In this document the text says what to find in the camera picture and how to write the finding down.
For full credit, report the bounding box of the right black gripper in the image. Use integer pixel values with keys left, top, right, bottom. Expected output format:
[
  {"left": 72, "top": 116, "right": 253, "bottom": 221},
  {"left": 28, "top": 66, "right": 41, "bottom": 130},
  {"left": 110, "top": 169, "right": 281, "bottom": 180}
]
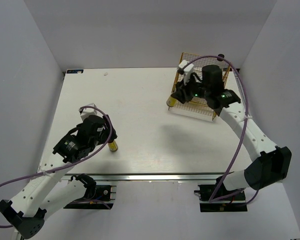
[{"left": 171, "top": 72, "right": 210, "bottom": 104}]

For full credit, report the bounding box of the small yellow bottle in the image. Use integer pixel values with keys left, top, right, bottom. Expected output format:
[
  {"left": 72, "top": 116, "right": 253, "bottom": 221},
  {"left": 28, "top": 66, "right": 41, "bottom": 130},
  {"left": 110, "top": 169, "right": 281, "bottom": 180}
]
[
  {"left": 166, "top": 95, "right": 177, "bottom": 108},
  {"left": 107, "top": 140, "right": 118, "bottom": 152}
]

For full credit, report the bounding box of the soy sauce bottle red label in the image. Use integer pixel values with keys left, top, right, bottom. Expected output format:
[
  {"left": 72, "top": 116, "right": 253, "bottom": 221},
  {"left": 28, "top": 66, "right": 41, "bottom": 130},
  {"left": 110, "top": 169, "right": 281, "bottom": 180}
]
[{"left": 216, "top": 53, "right": 227, "bottom": 69}]

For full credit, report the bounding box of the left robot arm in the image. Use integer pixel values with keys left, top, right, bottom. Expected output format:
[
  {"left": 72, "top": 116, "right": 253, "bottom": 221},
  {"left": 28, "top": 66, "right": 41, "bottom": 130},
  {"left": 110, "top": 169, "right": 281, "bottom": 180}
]
[{"left": 0, "top": 113, "right": 117, "bottom": 240}]

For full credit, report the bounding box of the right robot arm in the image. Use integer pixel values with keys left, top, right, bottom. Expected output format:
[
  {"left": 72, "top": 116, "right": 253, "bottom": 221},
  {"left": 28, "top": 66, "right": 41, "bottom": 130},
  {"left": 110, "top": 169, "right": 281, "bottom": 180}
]
[{"left": 167, "top": 61, "right": 292, "bottom": 200}]

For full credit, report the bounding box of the blue table sticker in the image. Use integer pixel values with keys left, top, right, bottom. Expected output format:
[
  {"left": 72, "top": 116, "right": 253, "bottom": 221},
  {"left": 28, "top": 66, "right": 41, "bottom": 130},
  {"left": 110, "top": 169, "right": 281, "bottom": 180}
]
[{"left": 66, "top": 69, "right": 84, "bottom": 74}]

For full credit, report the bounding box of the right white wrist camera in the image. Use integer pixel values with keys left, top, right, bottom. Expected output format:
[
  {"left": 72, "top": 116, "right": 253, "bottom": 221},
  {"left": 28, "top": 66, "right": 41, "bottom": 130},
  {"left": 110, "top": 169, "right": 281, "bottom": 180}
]
[{"left": 177, "top": 60, "right": 194, "bottom": 86}]

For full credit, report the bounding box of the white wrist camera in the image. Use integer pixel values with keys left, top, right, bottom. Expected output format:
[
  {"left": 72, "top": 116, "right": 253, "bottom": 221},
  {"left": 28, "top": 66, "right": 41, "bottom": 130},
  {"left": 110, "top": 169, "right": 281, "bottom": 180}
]
[
  {"left": 177, "top": 60, "right": 194, "bottom": 86},
  {"left": 78, "top": 103, "right": 98, "bottom": 121}
]

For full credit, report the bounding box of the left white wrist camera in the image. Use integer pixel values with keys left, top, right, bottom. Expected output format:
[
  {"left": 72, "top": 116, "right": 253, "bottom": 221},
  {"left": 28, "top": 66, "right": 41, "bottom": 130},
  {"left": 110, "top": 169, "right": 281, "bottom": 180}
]
[{"left": 78, "top": 103, "right": 98, "bottom": 121}]

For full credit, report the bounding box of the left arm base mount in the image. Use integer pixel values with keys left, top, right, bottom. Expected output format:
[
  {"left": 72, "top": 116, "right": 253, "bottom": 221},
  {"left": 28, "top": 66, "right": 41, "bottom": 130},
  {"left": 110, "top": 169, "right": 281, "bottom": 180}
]
[{"left": 64, "top": 175, "right": 117, "bottom": 210}]

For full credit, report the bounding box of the aluminium table frame rail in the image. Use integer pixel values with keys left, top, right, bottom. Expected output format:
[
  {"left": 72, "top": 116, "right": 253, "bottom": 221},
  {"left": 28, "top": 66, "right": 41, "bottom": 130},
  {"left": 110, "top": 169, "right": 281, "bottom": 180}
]
[{"left": 62, "top": 172, "right": 226, "bottom": 183}]

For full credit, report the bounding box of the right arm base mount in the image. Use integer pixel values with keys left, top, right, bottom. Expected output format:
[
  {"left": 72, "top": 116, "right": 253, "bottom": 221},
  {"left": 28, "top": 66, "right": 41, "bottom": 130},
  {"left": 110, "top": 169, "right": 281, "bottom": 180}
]
[{"left": 193, "top": 176, "right": 248, "bottom": 213}]

